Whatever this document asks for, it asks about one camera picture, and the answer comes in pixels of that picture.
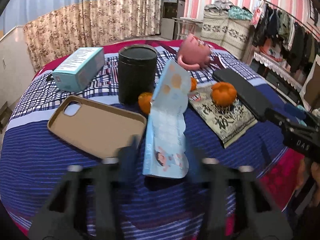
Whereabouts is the white cabinet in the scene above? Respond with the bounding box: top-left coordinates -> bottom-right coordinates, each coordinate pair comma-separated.
0,25 -> 35,130

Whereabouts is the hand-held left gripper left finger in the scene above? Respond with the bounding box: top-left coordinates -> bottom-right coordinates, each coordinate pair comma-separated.
29,135 -> 142,240

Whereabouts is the grey water dispenser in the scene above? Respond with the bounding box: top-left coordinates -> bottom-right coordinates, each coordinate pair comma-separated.
160,0 -> 186,40

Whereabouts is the teal cardboard box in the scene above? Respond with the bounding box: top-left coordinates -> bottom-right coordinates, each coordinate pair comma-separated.
52,47 -> 105,93

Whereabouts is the black flat case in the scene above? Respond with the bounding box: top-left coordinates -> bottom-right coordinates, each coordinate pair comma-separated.
212,68 -> 282,123

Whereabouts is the teal folded blanket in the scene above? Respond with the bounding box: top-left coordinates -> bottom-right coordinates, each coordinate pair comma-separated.
228,6 -> 253,20

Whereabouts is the metal clothes rack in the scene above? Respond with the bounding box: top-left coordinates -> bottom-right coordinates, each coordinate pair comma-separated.
259,0 -> 320,43

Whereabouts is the blue and floral curtain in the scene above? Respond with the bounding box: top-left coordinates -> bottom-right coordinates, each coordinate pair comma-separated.
0,0 -> 170,72

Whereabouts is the black and white wall poster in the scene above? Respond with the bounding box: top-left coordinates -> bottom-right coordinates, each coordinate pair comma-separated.
309,0 -> 320,27

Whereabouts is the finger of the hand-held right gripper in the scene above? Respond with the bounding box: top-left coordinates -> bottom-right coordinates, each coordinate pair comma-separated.
284,104 -> 320,130
264,107 -> 300,130

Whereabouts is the small metal table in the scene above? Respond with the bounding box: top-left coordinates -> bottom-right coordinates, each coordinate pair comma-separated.
172,17 -> 203,40

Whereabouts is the black cylinder container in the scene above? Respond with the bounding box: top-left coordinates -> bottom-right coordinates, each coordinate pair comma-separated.
118,44 -> 158,105

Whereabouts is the furniture under patterned cloth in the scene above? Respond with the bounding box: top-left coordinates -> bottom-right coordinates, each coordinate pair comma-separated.
201,10 -> 254,59

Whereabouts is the light blue wipes packet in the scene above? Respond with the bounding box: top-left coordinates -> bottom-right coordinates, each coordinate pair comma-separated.
142,59 -> 192,179

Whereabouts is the grey clothes pile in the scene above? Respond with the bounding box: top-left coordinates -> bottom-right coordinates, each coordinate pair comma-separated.
210,0 -> 235,10

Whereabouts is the small red and white wrapper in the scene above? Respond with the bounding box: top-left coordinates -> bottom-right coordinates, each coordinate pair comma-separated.
188,91 -> 202,103

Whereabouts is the dark printed packet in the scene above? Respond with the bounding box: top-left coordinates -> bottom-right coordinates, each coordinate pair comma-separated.
189,84 -> 258,148

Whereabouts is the brown phone case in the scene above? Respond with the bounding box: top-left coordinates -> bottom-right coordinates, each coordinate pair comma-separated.
47,95 -> 147,160

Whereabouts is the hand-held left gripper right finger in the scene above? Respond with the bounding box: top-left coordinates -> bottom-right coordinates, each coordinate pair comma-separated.
190,149 -> 293,240

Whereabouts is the chair with beige cloth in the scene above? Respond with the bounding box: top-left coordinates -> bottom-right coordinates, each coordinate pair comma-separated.
299,55 -> 320,110

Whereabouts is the blue striped blanket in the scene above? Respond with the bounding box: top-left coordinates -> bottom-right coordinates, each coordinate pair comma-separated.
0,100 -> 298,233

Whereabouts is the plaid bed sheet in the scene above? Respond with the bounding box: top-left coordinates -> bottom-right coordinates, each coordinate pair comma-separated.
5,44 -> 285,135

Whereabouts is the person's right hand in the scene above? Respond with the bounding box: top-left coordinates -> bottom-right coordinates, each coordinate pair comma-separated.
297,157 -> 320,205

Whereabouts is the pink hanging bag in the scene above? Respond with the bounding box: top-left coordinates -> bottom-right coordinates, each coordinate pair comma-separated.
250,4 -> 265,27

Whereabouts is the red blanket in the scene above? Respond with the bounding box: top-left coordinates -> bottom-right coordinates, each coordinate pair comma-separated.
257,150 -> 308,210

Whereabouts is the low stand with lace cloth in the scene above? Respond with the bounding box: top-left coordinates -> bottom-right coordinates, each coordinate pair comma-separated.
252,51 -> 310,100

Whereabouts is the row of hanging clothes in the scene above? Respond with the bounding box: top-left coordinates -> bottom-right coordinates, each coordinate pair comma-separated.
252,4 -> 320,73

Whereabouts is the pink cup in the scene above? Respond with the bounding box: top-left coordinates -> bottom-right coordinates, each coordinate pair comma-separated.
177,33 -> 212,70

